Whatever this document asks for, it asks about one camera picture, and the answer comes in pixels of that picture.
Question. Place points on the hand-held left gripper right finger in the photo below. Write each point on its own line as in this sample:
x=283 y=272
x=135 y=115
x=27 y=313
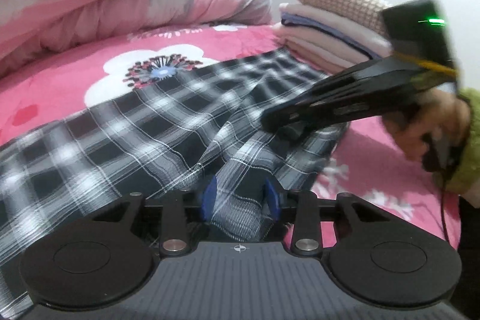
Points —
x=270 y=200

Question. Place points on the pink floral bed blanket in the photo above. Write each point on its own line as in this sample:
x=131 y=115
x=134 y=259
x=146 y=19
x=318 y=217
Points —
x=93 y=54

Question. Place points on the pale pink folded garment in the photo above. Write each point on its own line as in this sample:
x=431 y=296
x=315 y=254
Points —
x=318 y=14

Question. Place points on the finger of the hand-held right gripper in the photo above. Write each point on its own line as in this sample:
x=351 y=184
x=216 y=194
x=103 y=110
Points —
x=288 y=115

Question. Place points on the black white plaid shirt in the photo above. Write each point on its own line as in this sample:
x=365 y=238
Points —
x=131 y=140

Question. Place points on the person's right hand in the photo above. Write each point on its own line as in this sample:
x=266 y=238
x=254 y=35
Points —
x=442 y=117

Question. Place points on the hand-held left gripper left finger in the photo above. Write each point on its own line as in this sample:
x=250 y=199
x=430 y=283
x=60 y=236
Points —
x=210 y=200

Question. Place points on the person's leg in black trousers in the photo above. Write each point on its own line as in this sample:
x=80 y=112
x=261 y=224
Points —
x=468 y=267

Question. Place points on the purple blue folded garment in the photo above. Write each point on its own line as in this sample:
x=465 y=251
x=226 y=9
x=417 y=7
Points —
x=300 y=20

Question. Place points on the stack of folded towels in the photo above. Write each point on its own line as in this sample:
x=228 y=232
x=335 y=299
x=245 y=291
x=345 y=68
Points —
x=318 y=50

